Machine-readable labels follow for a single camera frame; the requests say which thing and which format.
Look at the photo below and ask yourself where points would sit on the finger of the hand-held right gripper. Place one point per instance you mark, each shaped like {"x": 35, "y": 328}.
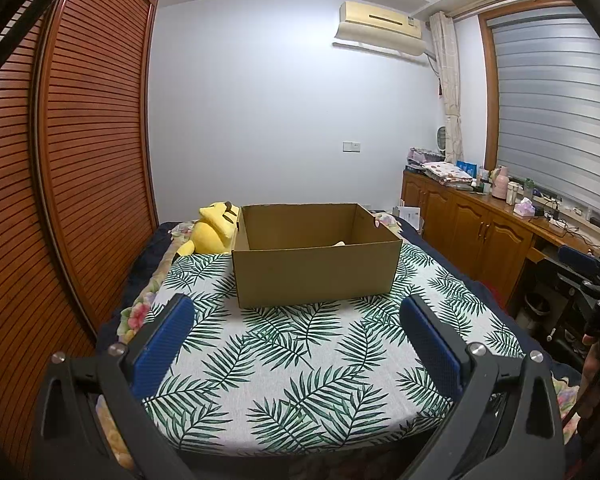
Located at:
{"x": 580, "y": 288}

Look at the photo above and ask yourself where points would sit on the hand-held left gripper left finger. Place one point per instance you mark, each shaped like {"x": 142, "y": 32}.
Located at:
{"x": 162, "y": 345}

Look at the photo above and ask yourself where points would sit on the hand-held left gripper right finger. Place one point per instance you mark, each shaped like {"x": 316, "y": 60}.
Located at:
{"x": 432, "y": 345}

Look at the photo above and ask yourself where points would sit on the brown cardboard box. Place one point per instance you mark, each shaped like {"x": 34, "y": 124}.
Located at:
{"x": 315, "y": 275}

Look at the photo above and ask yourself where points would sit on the cream white snack bar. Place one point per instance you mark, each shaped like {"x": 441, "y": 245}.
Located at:
{"x": 339, "y": 244}

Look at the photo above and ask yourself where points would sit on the person's right hand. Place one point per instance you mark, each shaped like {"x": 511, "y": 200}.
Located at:
{"x": 592, "y": 365}

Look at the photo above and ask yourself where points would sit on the black office chair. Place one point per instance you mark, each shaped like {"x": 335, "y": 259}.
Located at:
{"x": 577, "y": 259}

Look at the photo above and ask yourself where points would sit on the floral quilt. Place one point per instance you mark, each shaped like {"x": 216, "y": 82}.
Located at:
{"x": 135, "y": 317}

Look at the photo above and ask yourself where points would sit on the white waste bin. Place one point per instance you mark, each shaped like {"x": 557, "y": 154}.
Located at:
{"x": 537, "y": 305}

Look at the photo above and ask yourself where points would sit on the white power strip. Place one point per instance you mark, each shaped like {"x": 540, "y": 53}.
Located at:
{"x": 555, "y": 216}

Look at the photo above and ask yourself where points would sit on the pink tissue box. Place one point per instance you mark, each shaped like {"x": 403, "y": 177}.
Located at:
{"x": 524, "y": 207}

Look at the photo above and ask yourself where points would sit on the green-cap bottle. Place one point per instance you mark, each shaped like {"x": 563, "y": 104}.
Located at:
{"x": 528, "y": 187}

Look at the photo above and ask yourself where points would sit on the white cup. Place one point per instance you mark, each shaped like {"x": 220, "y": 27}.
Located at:
{"x": 512, "y": 192}

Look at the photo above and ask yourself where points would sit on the yellow plush toy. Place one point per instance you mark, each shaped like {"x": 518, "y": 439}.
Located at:
{"x": 210, "y": 235}

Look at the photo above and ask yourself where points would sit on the wooden cabinet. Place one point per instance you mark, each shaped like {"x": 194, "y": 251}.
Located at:
{"x": 460, "y": 220}

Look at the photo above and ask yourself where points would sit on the leaf-print bed sheet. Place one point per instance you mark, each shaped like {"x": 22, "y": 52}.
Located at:
{"x": 290, "y": 360}

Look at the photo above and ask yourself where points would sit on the pink thermos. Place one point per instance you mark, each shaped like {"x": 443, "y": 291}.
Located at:
{"x": 500, "y": 185}

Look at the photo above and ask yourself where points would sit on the white paper bag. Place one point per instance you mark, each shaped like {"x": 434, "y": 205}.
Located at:
{"x": 407, "y": 215}

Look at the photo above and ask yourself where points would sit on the blue box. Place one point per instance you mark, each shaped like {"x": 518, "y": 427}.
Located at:
{"x": 466, "y": 166}

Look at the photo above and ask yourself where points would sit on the floral folded blanket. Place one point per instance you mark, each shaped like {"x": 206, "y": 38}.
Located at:
{"x": 450, "y": 172}

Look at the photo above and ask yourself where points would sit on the grey window blind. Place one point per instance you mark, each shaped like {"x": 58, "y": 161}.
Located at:
{"x": 555, "y": 110}

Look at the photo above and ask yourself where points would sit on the purple folded cloth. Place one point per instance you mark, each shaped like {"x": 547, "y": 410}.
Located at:
{"x": 420, "y": 155}

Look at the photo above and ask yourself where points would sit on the white fan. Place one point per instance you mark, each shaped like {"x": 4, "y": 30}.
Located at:
{"x": 443, "y": 139}

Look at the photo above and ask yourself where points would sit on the wooden louvered wardrobe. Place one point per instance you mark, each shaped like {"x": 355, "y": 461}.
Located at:
{"x": 80, "y": 160}

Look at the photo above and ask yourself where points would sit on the cream patterned curtain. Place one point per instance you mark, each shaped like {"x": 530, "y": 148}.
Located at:
{"x": 447, "y": 75}

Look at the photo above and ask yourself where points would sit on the white wall socket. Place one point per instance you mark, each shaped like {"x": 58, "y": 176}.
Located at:
{"x": 351, "y": 147}

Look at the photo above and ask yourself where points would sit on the cream wall air conditioner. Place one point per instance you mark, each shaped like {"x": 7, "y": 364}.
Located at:
{"x": 375, "y": 22}

